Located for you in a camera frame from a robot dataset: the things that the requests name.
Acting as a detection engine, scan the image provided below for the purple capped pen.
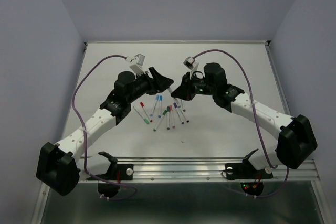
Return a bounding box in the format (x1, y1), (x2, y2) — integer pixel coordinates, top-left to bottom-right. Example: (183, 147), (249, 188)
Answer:
(173, 102), (184, 124)

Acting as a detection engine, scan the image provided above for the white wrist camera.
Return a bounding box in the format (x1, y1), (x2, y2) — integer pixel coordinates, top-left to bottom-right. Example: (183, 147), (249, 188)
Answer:
(183, 57), (199, 79)
(125, 54), (145, 76)

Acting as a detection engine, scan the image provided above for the pink capped pen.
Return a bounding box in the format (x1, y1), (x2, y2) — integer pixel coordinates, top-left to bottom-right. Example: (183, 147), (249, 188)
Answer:
(169, 105), (175, 129)

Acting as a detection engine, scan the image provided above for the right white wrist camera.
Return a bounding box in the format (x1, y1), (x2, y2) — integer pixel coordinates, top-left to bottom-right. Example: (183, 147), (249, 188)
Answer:
(183, 57), (199, 79)

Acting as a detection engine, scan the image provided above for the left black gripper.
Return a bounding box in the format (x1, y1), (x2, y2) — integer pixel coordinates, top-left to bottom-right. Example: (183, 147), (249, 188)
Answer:
(127, 67), (174, 103)

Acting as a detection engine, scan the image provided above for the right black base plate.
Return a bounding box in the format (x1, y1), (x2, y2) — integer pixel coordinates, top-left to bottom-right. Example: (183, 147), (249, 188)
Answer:
(221, 149), (273, 198)

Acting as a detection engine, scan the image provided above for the dark red capped pen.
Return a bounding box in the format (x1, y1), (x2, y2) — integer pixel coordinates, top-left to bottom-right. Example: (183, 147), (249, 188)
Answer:
(167, 87), (186, 112)

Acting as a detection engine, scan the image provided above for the green tipped white pen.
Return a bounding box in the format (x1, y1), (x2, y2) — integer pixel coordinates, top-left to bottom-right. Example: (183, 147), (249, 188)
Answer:
(133, 106), (150, 125)

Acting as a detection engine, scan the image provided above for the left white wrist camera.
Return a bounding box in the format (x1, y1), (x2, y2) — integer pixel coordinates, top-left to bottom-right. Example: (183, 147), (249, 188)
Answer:
(125, 54), (145, 76)

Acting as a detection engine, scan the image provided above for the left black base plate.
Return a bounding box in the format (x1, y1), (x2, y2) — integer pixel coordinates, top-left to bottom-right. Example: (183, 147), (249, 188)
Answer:
(87, 151), (138, 201)

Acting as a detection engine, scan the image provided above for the light blue capped pen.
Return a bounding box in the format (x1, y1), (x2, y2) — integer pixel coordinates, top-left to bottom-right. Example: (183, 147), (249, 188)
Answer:
(150, 94), (160, 117)

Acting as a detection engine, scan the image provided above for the aluminium front rail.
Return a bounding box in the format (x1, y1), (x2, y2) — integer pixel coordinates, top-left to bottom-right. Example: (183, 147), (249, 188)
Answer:
(77, 156), (320, 184)

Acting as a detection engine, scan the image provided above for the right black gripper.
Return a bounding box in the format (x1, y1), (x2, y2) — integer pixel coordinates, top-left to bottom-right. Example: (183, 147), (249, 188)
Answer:
(170, 71), (216, 101)

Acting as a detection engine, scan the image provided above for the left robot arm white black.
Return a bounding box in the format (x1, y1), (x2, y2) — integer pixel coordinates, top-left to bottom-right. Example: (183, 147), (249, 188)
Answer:
(36, 67), (174, 196)

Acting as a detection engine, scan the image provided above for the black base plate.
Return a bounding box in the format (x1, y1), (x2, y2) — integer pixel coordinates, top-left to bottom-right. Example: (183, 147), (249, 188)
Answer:
(221, 149), (273, 198)
(87, 151), (138, 201)

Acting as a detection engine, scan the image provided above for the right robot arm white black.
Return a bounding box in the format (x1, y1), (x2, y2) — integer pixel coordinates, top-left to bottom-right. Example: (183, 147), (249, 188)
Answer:
(171, 58), (318, 180)

